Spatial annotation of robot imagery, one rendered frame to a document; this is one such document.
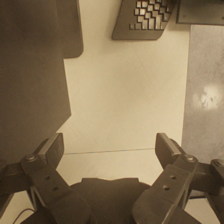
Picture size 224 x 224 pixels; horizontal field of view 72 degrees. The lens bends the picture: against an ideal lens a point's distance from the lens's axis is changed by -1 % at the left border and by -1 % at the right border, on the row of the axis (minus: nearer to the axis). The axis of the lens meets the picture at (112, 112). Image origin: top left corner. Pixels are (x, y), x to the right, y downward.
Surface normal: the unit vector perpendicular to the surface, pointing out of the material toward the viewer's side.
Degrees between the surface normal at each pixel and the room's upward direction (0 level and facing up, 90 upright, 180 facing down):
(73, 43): 0
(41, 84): 86
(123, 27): 5
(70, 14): 0
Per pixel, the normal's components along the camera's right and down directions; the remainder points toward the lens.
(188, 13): 0.02, 0.30
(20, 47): 1.00, -0.04
